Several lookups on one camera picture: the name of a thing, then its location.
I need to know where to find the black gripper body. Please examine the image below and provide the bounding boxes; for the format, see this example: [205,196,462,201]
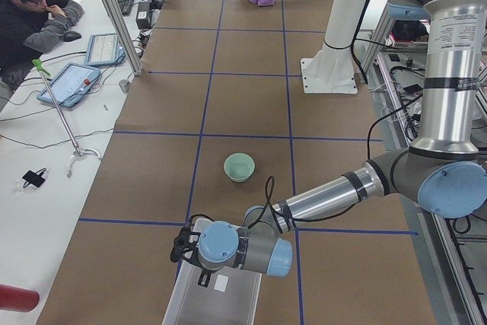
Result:
[192,254,213,276]

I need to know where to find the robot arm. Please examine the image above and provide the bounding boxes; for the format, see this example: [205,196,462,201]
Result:
[171,0,486,286]

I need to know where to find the clear plastic bin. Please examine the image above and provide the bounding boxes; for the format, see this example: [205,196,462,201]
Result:
[162,217,262,324]

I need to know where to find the green bowl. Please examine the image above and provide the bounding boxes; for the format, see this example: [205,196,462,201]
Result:
[224,152,255,183]

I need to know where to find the small black device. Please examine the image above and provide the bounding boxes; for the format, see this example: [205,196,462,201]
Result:
[22,167,47,189]

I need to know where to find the red bottle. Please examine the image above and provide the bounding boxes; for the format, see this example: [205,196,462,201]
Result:
[0,285,40,312]

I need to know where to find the small metal cylinder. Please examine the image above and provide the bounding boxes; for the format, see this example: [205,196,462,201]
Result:
[119,79,130,93]

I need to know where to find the near teach pendant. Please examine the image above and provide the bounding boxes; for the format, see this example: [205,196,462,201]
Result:
[46,62,101,108]

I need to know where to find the teach pendant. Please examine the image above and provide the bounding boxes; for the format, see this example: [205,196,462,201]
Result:
[46,62,101,108]
[84,33,125,67]

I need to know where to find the far teach pendant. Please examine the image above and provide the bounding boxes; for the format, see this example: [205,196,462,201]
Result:
[84,33,125,67]

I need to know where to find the black power adapter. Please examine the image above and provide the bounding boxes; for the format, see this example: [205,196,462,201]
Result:
[135,1,153,30]

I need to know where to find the black computer mouse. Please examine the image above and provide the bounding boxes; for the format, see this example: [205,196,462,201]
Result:
[62,31,82,43]

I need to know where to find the seated person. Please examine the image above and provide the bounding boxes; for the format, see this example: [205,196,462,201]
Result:
[1,0,84,91]

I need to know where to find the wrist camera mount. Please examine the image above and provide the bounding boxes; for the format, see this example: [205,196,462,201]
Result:
[170,227,201,266]

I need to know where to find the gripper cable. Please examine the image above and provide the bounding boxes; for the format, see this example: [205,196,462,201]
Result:
[243,111,423,233]

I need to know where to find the white pedestal column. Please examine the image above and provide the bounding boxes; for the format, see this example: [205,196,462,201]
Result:
[301,0,368,94]

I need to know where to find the green handled grabber stick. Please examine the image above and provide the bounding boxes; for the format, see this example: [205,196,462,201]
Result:
[32,59,102,178]

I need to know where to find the aluminium frame post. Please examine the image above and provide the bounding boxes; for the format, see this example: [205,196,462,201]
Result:
[101,0,142,76]

